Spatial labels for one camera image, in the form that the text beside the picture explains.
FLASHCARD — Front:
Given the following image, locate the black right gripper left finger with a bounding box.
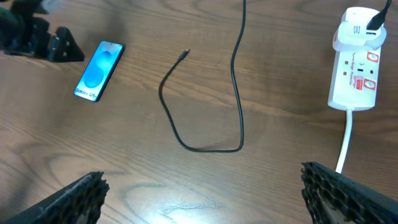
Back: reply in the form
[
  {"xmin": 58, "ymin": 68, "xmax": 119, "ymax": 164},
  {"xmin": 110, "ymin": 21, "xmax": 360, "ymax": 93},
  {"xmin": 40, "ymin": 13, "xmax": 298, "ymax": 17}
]
[{"xmin": 5, "ymin": 171, "xmax": 109, "ymax": 224}]

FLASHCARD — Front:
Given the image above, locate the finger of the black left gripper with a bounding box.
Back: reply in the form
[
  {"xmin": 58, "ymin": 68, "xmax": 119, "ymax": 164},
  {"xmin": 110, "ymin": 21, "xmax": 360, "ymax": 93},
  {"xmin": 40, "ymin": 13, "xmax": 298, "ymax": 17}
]
[{"xmin": 51, "ymin": 27, "xmax": 85, "ymax": 62}]

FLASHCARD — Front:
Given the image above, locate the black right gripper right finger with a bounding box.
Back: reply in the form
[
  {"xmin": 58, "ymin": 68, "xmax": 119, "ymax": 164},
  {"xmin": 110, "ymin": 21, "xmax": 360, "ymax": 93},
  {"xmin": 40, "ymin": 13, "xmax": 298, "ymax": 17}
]
[{"xmin": 301, "ymin": 162, "xmax": 397, "ymax": 224}]

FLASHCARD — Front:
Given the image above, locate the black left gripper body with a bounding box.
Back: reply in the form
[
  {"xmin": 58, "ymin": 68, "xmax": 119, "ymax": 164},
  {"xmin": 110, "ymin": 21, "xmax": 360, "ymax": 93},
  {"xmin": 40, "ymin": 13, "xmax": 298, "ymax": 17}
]
[{"xmin": 1, "ymin": 0, "xmax": 55, "ymax": 59}]

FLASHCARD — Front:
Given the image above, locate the blue screen Galaxy smartphone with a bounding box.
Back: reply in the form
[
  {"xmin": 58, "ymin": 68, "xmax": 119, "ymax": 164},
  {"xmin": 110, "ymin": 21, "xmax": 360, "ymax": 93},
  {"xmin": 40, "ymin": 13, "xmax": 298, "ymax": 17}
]
[{"xmin": 73, "ymin": 40, "xmax": 125, "ymax": 102}]

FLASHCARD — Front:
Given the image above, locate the white USB charger plug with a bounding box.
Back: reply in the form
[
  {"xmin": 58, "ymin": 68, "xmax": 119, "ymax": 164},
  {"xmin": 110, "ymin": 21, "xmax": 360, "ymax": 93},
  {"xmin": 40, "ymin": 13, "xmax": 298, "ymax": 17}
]
[{"xmin": 333, "ymin": 7, "xmax": 387, "ymax": 53}]

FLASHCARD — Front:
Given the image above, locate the white power strip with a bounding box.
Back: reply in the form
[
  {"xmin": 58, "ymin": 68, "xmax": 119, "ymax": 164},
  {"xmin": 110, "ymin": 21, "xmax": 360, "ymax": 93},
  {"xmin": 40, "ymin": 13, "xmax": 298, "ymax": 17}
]
[{"xmin": 328, "ymin": 49, "xmax": 381, "ymax": 111}]

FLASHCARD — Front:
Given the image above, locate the white power strip cord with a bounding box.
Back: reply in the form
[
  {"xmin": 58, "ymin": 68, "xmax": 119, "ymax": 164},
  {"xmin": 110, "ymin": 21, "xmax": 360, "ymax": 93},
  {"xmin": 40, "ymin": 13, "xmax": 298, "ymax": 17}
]
[{"xmin": 335, "ymin": 108, "xmax": 354, "ymax": 174}]

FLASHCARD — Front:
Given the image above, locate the black USB charging cable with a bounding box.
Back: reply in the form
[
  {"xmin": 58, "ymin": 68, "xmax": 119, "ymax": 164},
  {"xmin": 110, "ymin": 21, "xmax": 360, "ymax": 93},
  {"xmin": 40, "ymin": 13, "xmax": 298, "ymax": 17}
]
[{"xmin": 158, "ymin": 0, "xmax": 247, "ymax": 153}]

